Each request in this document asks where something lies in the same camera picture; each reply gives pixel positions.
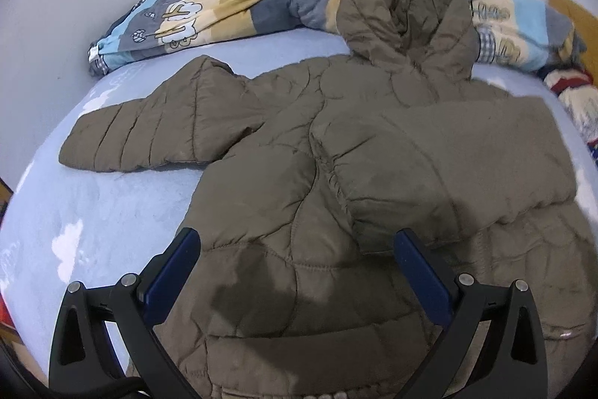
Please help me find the olive quilted hooded jacket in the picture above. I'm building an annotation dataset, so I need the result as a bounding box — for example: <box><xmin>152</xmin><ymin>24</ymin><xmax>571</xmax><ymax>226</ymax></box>
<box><xmin>59</xmin><ymin>0</ymin><xmax>597</xmax><ymax>398</ymax></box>

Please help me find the light blue cloud bedsheet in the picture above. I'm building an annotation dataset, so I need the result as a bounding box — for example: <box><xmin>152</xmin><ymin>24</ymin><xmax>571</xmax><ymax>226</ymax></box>
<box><xmin>0</xmin><ymin>26</ymin><xmax>598</xmax><ymax>377</ymax></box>

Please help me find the navy star patterned pillow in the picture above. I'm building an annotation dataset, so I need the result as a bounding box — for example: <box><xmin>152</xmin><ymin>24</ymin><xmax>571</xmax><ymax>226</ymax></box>
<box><xmin>542</xmin><ymin>68</ymin><xmax>598</xmax><ymax>162</ymax></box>

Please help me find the colourful patchwork blanket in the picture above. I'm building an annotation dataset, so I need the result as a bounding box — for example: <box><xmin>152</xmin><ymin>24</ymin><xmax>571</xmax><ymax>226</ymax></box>
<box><xmin>88</xmin><ymin>0</ymin><xmax>589</xmax><ymax>77</ymax></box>

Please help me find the wooden headboard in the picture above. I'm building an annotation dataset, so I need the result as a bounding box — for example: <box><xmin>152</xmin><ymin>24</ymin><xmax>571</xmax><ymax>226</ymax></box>
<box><xmin>548</xmin><ymin>0</ymin><xmax>597</xmax><ymax>58</ymax></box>

